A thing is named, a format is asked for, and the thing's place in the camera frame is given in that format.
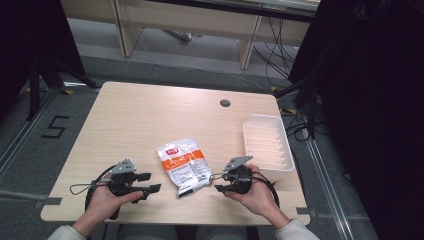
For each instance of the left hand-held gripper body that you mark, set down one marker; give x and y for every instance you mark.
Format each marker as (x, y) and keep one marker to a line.
(121, 186)

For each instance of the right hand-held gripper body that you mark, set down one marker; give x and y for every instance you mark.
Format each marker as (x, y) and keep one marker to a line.
(240, 181)

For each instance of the white and orange snack bag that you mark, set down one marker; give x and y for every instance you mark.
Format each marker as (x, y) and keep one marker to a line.
(185, 165)

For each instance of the white plastic bin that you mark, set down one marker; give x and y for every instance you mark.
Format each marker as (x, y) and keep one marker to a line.
(266, 146)

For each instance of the person's left hand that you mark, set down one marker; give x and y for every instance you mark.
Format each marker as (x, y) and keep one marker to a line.
(105, 205)

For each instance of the person's right hand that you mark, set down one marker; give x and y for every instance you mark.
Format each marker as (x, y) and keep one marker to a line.
(260, 200)

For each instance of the grey tape strip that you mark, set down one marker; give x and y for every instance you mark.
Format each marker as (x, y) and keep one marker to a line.
(48, 201)
(306, 212)

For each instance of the black metal stand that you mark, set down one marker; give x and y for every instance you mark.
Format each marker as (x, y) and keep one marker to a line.
(35, 86)
(311, 100)

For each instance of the black curtain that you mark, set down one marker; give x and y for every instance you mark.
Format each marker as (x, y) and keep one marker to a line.
(373, 100)
(30, 40)

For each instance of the metal floor rail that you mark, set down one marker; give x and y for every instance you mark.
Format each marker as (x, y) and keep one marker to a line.
(23, 133)
(328, 186)

